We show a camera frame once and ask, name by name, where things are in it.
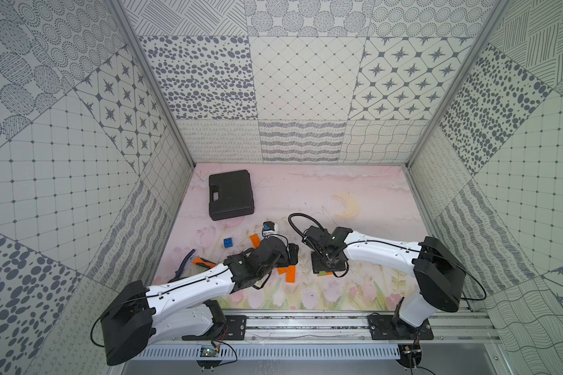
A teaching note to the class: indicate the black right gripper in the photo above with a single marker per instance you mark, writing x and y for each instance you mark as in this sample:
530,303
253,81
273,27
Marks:
317,266

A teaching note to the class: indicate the small orange lego brick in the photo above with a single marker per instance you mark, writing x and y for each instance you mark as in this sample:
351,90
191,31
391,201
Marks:
255,240

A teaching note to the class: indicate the blue square lego brick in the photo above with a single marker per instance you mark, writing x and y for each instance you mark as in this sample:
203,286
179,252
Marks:
228,243

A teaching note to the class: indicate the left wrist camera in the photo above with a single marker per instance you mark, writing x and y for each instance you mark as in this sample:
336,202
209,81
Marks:
269,228

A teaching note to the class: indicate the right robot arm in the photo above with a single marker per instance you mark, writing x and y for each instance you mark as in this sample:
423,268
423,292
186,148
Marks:
439,275

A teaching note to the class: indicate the green circuit board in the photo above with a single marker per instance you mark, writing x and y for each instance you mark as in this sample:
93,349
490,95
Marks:
208,352

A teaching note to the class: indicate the aluminium front rail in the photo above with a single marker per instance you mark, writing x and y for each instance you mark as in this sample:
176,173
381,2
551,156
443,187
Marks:
351,327

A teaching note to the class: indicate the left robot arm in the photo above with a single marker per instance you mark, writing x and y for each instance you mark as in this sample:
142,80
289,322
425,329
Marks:
143,315

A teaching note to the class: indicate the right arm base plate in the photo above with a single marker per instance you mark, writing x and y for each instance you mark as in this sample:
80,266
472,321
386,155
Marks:
399,327

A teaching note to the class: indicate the large orange lego brick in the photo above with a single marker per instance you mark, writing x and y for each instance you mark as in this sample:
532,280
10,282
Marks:
200,262

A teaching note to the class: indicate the black plastic case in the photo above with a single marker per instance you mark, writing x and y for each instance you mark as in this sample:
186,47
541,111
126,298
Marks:
231,195

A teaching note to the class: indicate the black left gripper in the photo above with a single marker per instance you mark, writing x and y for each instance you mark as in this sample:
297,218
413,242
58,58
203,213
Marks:
291,254

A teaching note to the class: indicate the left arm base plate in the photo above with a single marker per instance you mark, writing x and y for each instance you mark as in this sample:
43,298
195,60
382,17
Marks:
233,329

